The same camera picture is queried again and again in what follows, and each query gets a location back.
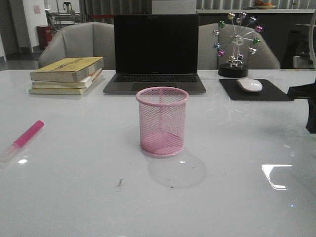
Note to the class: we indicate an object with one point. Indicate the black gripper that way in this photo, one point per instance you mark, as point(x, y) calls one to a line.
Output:
point(307, 91)

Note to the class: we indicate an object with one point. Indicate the pink highlighter pen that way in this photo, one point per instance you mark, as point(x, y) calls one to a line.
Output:
point(20, 142)

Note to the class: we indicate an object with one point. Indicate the pink mesh pen holder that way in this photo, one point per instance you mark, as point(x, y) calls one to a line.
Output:
point(162, 120)

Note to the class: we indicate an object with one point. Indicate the black mouse pad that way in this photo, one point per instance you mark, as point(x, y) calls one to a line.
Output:
point(269, 92)

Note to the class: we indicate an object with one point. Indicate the white computer mouse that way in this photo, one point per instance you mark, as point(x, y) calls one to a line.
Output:
point(249, 85)

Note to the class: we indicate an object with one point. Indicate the ferris wheel kinetic desk toy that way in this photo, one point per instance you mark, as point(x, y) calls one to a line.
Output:
point(236, 38)

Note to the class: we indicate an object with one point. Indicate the grey armchair behind toy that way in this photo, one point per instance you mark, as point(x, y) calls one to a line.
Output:
point(208, 59)

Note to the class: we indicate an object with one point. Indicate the fruit bowl on counter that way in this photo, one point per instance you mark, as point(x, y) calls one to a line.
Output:
point(261, 4)

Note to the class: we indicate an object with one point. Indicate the grey open laptop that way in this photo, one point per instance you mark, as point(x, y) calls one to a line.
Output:
point(155, 50)

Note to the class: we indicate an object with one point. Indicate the middle book in stack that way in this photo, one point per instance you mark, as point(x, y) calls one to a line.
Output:
point(84, 83)

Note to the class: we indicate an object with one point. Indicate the book in stack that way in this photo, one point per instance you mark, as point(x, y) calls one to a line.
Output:
point(84, 83)
point(43, 91)

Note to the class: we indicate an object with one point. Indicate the grey armchair behind laptop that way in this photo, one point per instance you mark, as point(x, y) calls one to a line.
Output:
point(82, 40)

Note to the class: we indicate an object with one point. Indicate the red barrier tape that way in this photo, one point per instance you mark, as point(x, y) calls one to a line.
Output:
point(102, 16)

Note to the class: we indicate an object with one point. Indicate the top yellow book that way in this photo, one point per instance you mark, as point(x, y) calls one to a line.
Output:
point(68, 69)

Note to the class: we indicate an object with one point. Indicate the red bin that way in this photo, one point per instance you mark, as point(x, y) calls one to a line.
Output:
point(44, 36)

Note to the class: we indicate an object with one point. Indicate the bottom book in stack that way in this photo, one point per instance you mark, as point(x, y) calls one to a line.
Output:
point(43, 91)

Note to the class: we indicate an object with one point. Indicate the pink paper wall notice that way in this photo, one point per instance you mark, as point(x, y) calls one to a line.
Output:
point(36, 9)

